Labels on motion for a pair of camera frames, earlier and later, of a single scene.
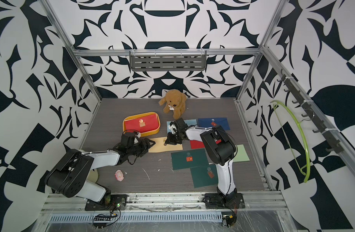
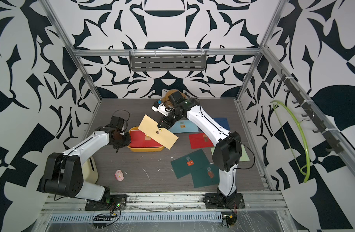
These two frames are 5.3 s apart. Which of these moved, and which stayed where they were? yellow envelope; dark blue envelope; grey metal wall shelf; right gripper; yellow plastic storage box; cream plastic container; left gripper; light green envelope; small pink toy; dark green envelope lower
Moved: left gripper; yellow envelope; yellow plastic storage box; right gripper
Stayed: dark green envelope lower; cream plastic container; light green envelope; grey metal wall shelf; dark blue envelope; small pink toy
